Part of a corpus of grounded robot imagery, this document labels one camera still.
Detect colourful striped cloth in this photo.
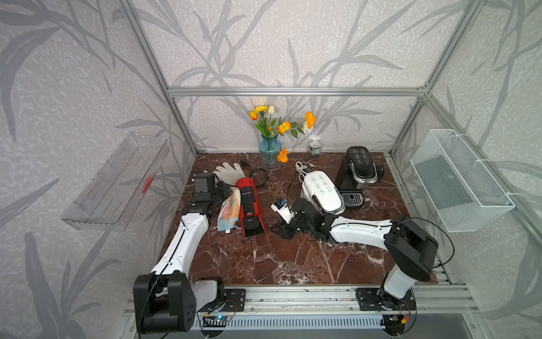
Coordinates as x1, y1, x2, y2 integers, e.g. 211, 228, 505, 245
217, 188, 241, 233

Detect red coffee machine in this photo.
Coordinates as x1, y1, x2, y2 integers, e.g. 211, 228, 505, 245
236, 177, 268, 238

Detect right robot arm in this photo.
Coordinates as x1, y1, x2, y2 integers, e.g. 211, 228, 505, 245
271, 199, 439, 302

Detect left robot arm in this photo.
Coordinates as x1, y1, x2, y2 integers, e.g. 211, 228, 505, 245
133, 172, 231, 335

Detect white coffee machine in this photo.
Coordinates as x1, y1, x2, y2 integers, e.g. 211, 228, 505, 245
301, 171, 346, 215

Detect black coffee machine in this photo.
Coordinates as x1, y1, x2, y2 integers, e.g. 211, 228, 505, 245
335, 146, 378, 209

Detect white work glove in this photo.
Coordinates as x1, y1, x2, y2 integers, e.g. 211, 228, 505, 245
213, 162, 246, 186

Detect small green can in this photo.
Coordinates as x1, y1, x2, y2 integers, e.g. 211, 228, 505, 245
309, 140, 321, 158

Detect blue glass vase with flowers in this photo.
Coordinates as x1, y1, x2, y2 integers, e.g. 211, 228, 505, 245
249, 105, 317, 169

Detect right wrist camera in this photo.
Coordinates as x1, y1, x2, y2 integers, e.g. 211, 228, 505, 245
271, 199, 295, 224

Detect white power cable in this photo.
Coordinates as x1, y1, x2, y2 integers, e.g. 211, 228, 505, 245
294, 160, 310, 183

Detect clear plastic wall shelf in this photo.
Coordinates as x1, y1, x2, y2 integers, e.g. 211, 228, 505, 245
61, 133, 170, 232

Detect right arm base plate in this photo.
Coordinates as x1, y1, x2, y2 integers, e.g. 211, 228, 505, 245
356, 288, 417, 312

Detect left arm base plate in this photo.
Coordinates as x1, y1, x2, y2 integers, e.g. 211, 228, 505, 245
199, 288, 246, 313

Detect white wire basket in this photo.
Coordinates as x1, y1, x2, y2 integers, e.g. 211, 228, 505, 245
411, 129, 515, 232

